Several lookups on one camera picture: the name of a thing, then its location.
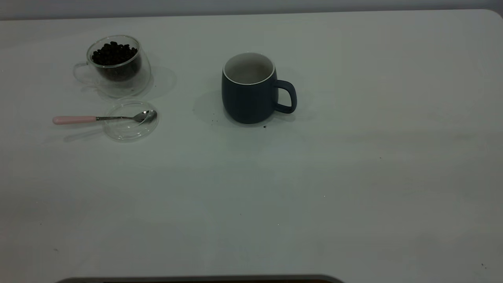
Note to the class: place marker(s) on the dark grey ceramic mug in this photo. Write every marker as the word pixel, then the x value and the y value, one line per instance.
pixel 247 100

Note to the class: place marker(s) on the dark coffee bean pile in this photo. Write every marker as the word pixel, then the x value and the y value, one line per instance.
pixel 114 55

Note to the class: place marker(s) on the clear round glass lid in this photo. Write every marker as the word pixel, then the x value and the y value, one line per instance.
pixel 129 131

